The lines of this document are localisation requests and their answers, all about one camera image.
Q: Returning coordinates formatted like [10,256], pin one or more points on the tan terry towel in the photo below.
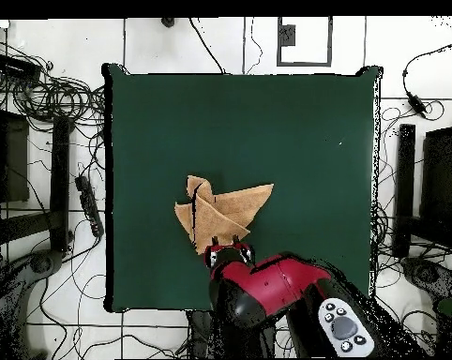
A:
[226,210]

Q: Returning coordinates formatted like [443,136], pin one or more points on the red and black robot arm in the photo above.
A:
[278,285]

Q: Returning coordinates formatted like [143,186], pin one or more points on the flat black adapter box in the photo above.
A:
[16,67]

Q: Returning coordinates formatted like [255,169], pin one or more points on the dark green table cloth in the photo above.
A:
[248,131]

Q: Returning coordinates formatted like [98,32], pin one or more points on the long black power strip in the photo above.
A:
[89,206]

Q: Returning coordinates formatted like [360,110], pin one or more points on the dark chair base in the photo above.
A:
[428,273]
[42,264]

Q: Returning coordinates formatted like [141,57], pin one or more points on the black upright bar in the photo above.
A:
[405,180]

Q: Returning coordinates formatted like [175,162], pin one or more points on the dark grey square plate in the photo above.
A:
[288,35]

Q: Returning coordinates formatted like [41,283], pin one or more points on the small black round foot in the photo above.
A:
[168,21]

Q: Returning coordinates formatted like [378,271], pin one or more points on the black power brick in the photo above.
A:
[416,104]

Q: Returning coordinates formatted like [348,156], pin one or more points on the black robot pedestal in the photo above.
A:
[199,333]

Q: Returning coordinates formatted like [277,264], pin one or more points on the black metal stand frame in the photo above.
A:
[60,180]
[441,180]

